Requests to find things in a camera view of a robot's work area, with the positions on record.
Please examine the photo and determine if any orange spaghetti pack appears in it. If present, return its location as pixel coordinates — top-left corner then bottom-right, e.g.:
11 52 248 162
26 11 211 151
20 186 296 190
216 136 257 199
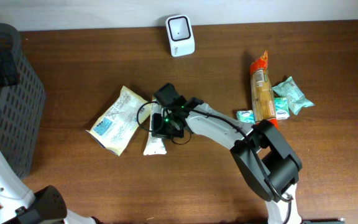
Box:
250 50 278 128

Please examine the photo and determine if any white beige tube pack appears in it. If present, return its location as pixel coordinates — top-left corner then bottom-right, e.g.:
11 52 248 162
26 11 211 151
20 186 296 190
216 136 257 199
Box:
144 103 167 156

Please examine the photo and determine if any small teal tissue pack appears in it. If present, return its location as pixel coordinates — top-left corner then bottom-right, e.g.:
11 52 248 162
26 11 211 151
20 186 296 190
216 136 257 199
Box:
236 110 255 124

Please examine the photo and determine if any white cream food pouch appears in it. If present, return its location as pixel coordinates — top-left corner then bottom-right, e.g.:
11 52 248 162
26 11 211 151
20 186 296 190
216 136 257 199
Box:
87 86 150 156

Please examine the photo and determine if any teal wet wipes pack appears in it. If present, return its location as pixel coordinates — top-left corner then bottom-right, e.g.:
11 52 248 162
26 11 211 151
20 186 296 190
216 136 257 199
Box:
273 77 314 115

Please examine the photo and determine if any right black cable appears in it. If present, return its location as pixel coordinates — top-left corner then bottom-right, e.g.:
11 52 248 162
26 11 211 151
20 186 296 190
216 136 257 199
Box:
135 101 293 224

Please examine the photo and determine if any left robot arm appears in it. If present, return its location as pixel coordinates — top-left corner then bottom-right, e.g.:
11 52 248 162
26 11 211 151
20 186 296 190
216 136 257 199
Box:
0 38 99 223

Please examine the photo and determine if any white barcode scanner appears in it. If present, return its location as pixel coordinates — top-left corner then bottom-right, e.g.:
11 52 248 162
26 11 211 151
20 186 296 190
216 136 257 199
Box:
165 15 195 57

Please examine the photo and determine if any kleenex tissue pocket pack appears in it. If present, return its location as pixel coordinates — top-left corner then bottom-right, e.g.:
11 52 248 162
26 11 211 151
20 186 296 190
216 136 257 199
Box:
274 98 290 120

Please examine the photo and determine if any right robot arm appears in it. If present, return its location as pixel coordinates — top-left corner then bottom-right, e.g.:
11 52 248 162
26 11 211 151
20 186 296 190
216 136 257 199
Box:
155 96 302 223

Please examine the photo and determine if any grey plastic basket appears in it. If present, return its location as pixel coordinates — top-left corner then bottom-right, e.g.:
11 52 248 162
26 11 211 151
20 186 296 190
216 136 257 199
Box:
0 23 46 179

